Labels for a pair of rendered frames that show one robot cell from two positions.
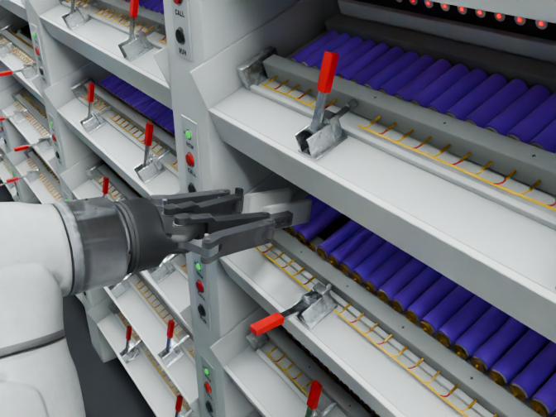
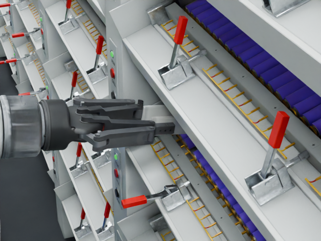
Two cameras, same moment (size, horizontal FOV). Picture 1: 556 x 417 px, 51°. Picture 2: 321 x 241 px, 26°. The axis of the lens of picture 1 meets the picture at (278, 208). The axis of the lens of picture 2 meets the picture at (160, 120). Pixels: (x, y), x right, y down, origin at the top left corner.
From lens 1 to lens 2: 43 cm
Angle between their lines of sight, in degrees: 14
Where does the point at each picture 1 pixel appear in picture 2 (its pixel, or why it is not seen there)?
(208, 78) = (123, 16)
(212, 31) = not seen: outside the picture
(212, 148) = (124, 67)
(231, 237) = (116, 136)
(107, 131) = (77, 35)
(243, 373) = not seen: outside the picture
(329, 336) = (178, 218)
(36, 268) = not seen: outside the picture
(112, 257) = (29, 137)
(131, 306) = (85, 188)
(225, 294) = (132, 182)
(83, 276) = (9, 147)
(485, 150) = (255, 100)
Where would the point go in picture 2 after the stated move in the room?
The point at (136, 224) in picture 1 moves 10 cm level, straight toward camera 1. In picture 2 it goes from (50, 117) to (39, 155)
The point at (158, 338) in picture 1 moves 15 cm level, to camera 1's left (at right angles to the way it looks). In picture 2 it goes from (100, 218) to (40, 207)
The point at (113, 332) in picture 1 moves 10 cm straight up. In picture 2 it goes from (73, 211) to (71, 181)
